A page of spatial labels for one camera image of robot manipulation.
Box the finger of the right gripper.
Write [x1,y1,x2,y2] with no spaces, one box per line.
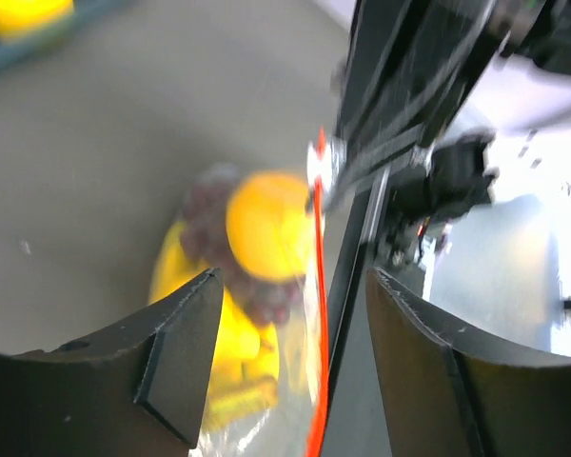
[335,1,493,156]

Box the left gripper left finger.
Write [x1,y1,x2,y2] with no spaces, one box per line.
[0,268,223,456]

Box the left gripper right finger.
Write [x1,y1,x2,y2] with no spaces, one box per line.
[366,268,571,456]

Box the red zip bag with fruit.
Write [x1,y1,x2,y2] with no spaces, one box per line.
[148,136,339,456]

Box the fake yellow lemon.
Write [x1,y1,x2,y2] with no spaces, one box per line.
[0,0,75,41]

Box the teal plastic fruit basket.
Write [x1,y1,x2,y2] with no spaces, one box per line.
[0,1,131,71]

